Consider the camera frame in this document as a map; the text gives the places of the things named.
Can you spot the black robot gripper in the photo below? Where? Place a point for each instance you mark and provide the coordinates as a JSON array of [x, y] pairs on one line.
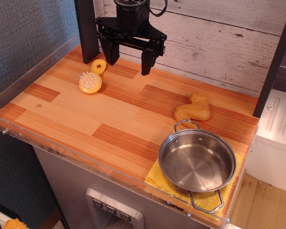
[[131, 28]]

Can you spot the silver steel pot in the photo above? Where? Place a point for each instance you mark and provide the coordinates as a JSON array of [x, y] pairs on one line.
[[197, 161]]

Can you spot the yellow scrub brush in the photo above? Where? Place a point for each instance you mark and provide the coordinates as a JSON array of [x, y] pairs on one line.
[[91, 82]]

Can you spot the toy chicken piece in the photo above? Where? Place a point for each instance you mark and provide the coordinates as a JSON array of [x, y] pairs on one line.
[[197, 109]]

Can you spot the clear acrylic table guard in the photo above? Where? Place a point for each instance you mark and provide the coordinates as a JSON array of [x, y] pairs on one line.
[[117, 131]]

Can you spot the grey toy fridge cabinet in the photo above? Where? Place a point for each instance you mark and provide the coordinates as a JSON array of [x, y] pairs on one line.
[[70, 181]]

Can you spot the silver dispenser button panel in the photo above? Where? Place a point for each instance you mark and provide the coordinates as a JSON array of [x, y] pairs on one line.
[[108, 213]]

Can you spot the white toy appliance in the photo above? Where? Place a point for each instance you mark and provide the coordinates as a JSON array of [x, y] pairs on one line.
[[266, 160]]

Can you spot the orange object at corner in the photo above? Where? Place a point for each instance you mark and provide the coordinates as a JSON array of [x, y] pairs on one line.
[[14, 224]]

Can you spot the black left support post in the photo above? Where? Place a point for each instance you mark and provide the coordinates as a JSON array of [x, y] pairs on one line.
[[87, 29]]

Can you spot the black support post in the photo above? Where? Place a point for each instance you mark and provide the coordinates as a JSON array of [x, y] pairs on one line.
[[87, 29], [270, 78]]

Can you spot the black right support post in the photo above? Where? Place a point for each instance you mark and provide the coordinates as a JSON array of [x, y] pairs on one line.
[[270, 78]]

